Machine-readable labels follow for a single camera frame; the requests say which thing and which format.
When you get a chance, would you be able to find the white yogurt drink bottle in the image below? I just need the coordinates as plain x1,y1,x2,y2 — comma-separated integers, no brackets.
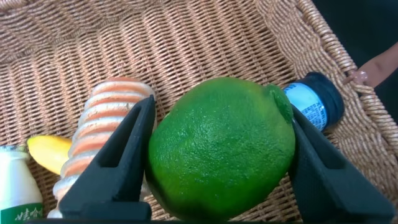
0,144,44,224

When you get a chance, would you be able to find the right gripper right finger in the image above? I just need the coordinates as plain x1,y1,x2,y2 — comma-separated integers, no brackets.
287,104,396,223

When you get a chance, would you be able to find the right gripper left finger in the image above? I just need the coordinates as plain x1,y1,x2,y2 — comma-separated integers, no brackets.
58,95,156,222

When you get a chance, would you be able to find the black tablecloth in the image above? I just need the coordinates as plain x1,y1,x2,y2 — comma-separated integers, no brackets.
310,0,398,125

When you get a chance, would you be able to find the green lime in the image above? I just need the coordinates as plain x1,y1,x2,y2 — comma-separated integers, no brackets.
144,77,296,222

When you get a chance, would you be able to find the clear bottle with dark cap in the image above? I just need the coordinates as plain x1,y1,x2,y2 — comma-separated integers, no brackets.
282,72,345,133

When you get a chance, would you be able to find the striped bread loaf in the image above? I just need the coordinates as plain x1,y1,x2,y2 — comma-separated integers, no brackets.
46,77,156,218

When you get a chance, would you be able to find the wicker basket with pink handles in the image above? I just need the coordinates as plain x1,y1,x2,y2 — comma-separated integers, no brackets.
0,0,398,224

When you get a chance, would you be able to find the yellow banana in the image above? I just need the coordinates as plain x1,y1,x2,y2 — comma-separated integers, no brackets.
27,134,73,175

